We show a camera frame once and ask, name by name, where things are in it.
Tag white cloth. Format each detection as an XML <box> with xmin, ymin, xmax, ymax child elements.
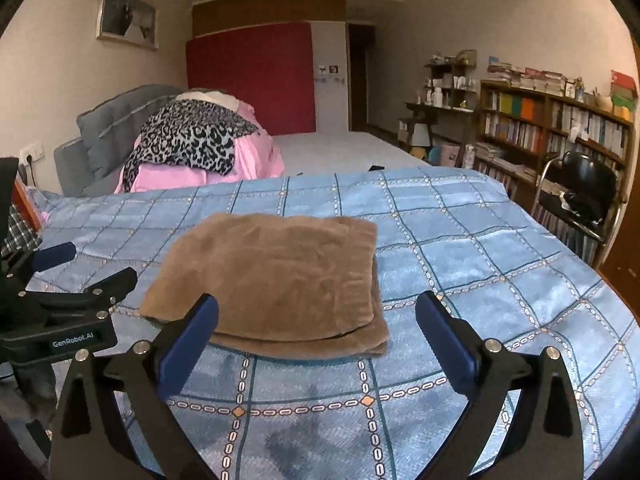
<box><xmin>187</xmin><ymin>89</ymin><xmax>242</xmax><ymax>111</ymax></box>

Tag stack of coloured boxes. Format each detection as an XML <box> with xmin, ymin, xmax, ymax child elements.
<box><xmin>609</xmin><ymin>70</ymin><xmax>638</xmax><ymax>121</ymax></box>

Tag leopard print cloth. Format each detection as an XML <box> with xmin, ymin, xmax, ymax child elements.
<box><xmin>121</xmin><ymin>97</ymin><xmax>258</xmax><ymax>186</ymax></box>

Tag dark wooden desk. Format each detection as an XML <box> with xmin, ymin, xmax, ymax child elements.
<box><xmin>397</xmin><ymin>50</ymin><xmax>481</xmax><ymax>161</ymax></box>

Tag blue checkered blanket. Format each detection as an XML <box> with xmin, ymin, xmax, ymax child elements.
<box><xmin>25</xmin><ymin>166</ymin><xmax>640</xmax><ymax>480</ymax></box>

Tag stack of books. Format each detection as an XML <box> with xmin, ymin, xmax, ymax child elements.
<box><xmin>486</xmin><ymin>61</ymin><xmax>569</xmax><ymax>95</ymax></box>

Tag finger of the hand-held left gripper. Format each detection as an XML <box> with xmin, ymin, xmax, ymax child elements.
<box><xmin>20</xmin><ymin>266</ymin><xmax>139</xmax><ymax>328</ymax></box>
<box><xmin>2</xmin><ymin>241</ymin><xmax>77</xmax><ymax>283</ymax></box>

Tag framed wall picture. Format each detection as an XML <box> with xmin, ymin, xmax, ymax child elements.
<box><xmin>96</xmin><ymin>0</ymin><xmax>160</xmax><ymax>51</ymax></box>

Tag pink quilt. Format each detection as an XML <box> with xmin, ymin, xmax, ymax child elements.
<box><xmin>114</xmin><ymin>100</ymin><xmax>286</xmax><ymax>195</ymax></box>

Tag plaid cloth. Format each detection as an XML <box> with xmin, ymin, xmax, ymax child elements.
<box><xmin>0</xmin><ymin>205</ymin><xmax>43</xmax><ymax>261</ymax></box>

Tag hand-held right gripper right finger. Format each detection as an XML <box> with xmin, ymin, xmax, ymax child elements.
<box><xmin>415</xmin><ymin>291</ymin><xmax>586</xmax><ymax>480</ymax></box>

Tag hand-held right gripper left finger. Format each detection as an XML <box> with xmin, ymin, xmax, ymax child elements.
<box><xmin>49</xmin><ymin>293</ymin><xmax>221</xmax><ymax>480</ymax></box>

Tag small wall stickers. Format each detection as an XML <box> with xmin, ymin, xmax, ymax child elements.
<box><xmin>314</xmin><ymin>62</ymin><xmax>347</xmax><ymax>85</ymax></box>

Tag white bed sheet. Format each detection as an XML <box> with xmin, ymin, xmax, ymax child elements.
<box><xmin>270</xmin><ymin>131</ymin><xmax>433</xmax><ymax>180</ymax></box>

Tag grey padded headboard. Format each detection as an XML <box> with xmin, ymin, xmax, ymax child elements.
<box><xmin>54</xmin><ymin>84</ymin><xmax>186</xmax><ymax>198</ymax></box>

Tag red upright panel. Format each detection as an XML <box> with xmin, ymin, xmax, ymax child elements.
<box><xmin>186</xmin><ymin>21</ymin><xmax>318</xmax><ymax>136</ymax></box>

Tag black metal chair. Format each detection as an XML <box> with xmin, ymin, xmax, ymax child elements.
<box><xmin>530</xmin><ymin>150</ymin><xmax>626</xmax><ymax>261</ymax></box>

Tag wooden bookshelf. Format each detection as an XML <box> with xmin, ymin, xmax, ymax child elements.
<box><xmin>472</xmin><ymin>77</ymin><xmax>638</xmax><ymax>211</ymax></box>

